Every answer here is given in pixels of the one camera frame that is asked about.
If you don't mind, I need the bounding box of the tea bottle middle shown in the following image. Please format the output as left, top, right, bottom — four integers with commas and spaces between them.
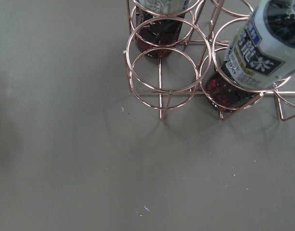
135, 0, 191, 52

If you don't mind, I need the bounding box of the tea bottle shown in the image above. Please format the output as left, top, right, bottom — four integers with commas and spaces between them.
205, 0, 295, 112
135, 0, 191, 52

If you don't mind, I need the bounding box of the tea bottle near front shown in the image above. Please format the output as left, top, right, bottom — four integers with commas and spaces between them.
205, 0, 295, 112

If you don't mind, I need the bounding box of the copper wire bottle rack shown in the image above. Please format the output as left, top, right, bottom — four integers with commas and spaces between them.
124, 0, 295, 118

